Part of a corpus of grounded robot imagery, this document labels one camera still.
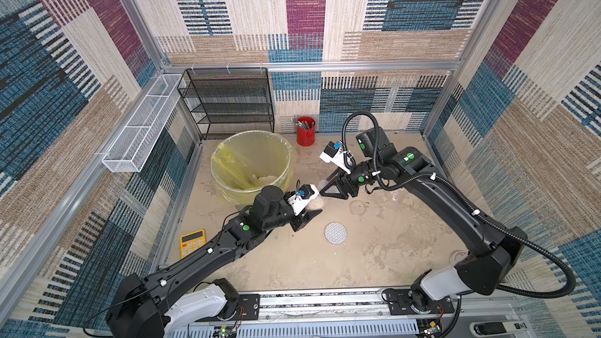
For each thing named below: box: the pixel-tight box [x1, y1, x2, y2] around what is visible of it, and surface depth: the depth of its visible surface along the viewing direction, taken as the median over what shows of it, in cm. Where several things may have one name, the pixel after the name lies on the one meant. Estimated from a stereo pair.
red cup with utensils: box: [295, 116, 316, 147], surface depth 116 cm
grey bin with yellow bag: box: [210, 130, 295, 206], surface depth 86 cm
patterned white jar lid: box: [323, 221, 348, 245], surface depth 89 cm
